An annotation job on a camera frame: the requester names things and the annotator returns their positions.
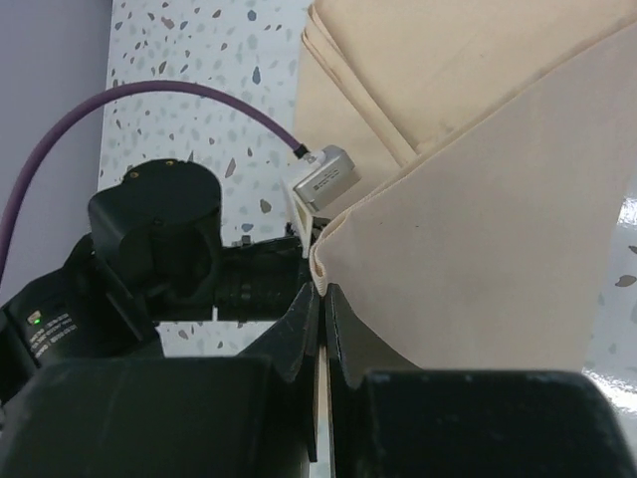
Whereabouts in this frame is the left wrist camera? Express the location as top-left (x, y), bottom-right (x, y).
top-left (281, 145), bottom-right (360, 259)

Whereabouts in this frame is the beige cloth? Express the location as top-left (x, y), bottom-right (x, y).
top-left (297, 1), bottom-right (636, 373)

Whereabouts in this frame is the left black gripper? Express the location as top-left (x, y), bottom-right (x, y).
top-left (88, 159), bottom-right (310, 322)

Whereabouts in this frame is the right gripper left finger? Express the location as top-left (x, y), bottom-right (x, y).
top-left (1, 285), bottom-right (320, 477)

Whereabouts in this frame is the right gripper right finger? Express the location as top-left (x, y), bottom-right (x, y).
top-left (323, 285), bottom-right (636, 477)

